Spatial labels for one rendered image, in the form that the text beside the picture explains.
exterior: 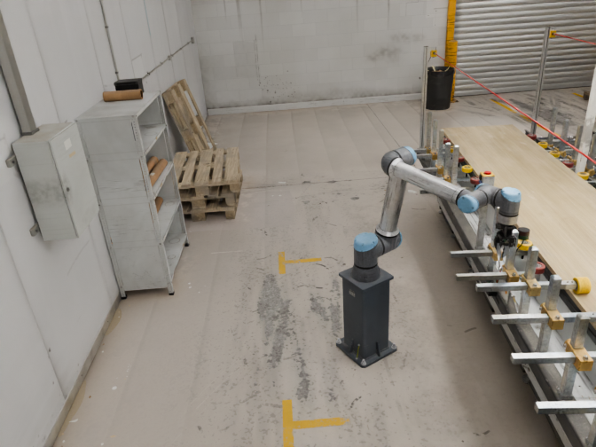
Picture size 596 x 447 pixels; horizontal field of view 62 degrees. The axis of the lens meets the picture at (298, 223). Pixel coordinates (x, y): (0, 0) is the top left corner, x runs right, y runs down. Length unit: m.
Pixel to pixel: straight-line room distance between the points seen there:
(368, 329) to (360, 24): 7.55
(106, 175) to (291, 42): 6.57
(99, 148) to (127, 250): 0.86
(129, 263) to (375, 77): 7.14
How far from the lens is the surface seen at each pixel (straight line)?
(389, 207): 3.07
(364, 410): 3.21
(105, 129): 3.89
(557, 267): 2.95
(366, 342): 3.40
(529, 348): 2.67
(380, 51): 10.22
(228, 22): 9.99
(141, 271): 4.33
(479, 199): 2.53
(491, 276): 2.86
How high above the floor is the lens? 2.35
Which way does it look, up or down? 26 degrees down
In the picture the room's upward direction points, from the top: 4 degrees counter-clockwise
